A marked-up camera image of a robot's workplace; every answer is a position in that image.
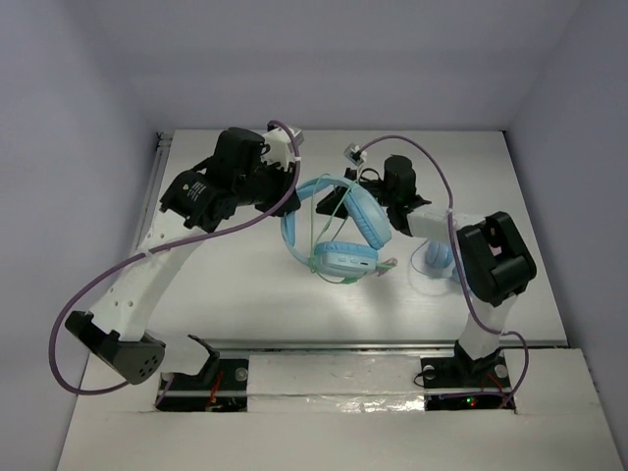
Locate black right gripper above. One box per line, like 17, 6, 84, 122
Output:
317, 169, 396, 220

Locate green headphone cable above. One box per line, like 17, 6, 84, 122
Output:
307, 174, 397, 288

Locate light blue headphones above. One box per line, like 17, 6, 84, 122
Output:
280, 176, 393, 285

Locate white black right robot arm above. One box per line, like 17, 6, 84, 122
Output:
316, 155, 537, 390

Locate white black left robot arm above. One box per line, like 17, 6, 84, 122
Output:
48, 120, 303, 395

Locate white front board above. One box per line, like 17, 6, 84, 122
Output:
59, 349, 622, 470

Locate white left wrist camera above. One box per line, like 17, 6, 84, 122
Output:
261, 125, 295, 172

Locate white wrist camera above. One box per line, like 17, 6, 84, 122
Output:
343, 143, 367, 168
261, 125, 295, 172

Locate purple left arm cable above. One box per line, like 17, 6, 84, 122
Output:
48, 120, 303, 396

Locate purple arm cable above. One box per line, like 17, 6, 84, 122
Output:
357, 135, 529, 411
48, 120, 303, 396

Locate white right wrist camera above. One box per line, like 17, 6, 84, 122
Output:
343, 143, 367, 168

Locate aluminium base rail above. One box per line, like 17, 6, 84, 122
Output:
206, 339, 454, 352

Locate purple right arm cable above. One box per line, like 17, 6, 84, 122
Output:
357, 135, 529, 411

